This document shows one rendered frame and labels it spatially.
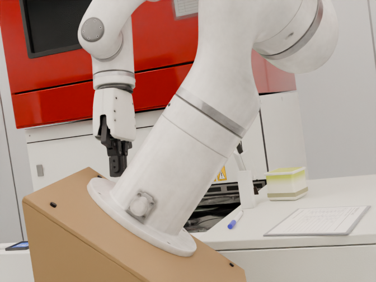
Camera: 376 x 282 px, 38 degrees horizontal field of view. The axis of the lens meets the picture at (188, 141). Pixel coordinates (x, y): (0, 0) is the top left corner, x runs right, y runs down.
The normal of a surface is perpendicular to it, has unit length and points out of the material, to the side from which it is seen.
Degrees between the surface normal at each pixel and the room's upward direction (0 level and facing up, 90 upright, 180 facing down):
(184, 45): 90
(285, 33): 132
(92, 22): 73
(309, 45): 126
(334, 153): 90
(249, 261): 90
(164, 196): 98
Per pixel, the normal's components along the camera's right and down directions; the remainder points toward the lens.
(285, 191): -0.58, 0.13
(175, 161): -0.13, 0.00
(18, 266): -0.36, 0.10
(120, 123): 0.90, -0.07
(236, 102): 0.21, 0.25
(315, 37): 0.46, 0.44
